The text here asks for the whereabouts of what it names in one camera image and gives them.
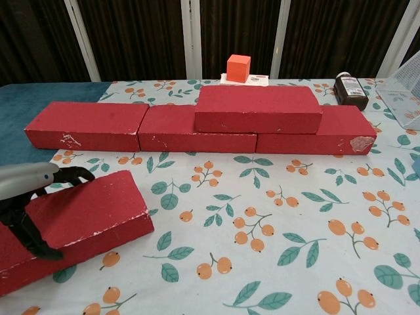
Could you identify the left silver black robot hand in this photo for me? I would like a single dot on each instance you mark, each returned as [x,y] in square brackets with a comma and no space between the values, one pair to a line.
[23,178]

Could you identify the red brick with white scuffs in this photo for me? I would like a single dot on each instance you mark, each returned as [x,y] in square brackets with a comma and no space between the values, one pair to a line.
[88,213]

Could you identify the red foam brick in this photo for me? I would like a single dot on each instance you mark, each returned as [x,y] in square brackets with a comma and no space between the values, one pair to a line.
[170,121]
[256,105]
[88,121]

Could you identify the teal felt table cover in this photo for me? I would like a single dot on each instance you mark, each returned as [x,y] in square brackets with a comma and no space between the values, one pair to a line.
[39,93]

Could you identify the floral fruit print tablecloth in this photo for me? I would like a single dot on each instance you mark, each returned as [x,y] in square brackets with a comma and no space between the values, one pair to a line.
[249,213]

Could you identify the orange foam cube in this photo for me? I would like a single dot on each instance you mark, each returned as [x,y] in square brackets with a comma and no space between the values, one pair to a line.
[238,69]

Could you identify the white cardboard box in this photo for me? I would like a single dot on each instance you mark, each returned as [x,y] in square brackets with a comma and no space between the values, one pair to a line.
[260,80]

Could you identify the red brick with chipped corner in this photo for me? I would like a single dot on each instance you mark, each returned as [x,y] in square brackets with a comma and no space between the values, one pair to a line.
[341,124]

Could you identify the brown medicine bottle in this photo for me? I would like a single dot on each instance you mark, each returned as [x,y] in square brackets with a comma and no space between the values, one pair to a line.
[349,92]

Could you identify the white metal frame post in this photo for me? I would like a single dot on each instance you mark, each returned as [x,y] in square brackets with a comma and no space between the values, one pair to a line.
[398,39]
[82,39]
[280,39]
[191,39]

